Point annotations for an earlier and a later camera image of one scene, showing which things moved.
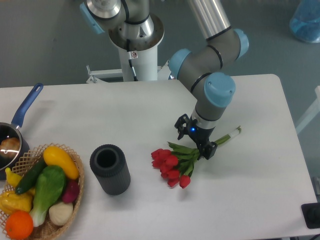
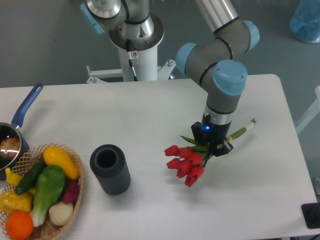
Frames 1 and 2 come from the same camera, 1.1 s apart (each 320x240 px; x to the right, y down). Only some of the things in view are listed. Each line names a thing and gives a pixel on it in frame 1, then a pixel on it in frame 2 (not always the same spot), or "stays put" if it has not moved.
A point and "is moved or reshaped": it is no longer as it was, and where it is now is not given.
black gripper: [200, 135] to [213, 134]
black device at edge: [311, 213] stays put
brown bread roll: [9, 147] stays put
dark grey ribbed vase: [110, 165] stays put
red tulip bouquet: [176, 163] is moved or reshaped
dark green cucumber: [29, 178] stays put
